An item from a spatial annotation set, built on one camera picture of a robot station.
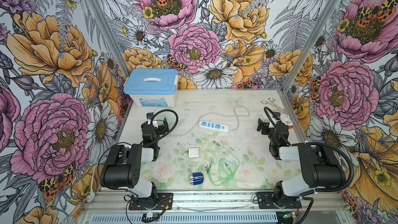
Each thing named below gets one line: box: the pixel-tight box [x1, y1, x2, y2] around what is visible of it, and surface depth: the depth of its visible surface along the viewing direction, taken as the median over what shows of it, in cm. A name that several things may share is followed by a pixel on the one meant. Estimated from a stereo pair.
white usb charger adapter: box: [188, 147, 199, 158], surface depth 89 cm
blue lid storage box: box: [123, 68, 179, 108], surface depth 107 cm
